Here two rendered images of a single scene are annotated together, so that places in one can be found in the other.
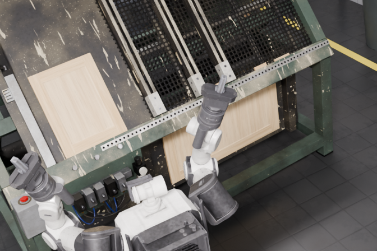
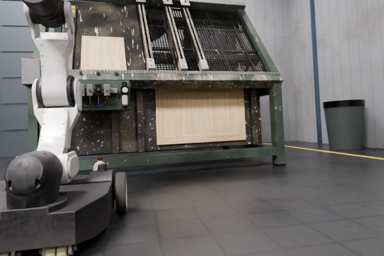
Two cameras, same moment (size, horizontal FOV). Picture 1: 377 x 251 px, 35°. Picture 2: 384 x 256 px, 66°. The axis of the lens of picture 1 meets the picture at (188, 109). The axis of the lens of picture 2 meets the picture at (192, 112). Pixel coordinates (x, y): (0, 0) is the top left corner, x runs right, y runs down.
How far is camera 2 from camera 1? 239 cm
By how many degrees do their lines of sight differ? 36
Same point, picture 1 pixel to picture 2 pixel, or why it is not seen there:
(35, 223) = (30, 74)
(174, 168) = (160, 132)
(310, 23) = (268, 63)
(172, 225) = not seen: outside the picture
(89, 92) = (113, 51)
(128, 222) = not seen: outside the picture
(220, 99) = not seen: outside the picture
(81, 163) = (87, 74)
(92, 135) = (103, 67)
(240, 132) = (215, 128)
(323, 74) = (275, 94)
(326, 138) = (279, 149)
